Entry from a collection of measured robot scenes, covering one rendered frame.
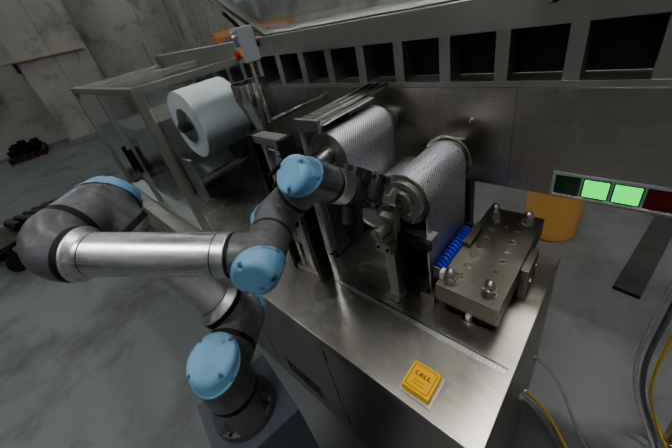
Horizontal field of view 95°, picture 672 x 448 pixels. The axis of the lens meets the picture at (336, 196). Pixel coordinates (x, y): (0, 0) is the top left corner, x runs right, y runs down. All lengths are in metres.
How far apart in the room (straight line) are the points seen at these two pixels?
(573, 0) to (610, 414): 1.67
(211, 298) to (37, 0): 10.86
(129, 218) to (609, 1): 1.06
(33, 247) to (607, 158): 1.17
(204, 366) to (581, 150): 1.01
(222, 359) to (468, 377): 0.57
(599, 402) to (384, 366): 1.29
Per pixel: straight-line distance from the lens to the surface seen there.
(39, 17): 11.37
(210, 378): 0.78
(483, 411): 0.89
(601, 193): 1.03
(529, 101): 0.96
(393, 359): 0.93
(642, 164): 1.00
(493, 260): 0.98
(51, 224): 0.71
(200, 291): 0.82
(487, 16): 0.96
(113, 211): 0.76
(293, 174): 0.53
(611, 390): 2.08
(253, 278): 0.49
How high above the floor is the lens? 1.71
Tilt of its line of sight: 31 degrees down
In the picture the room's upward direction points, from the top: 13 degrees counter-clockwise
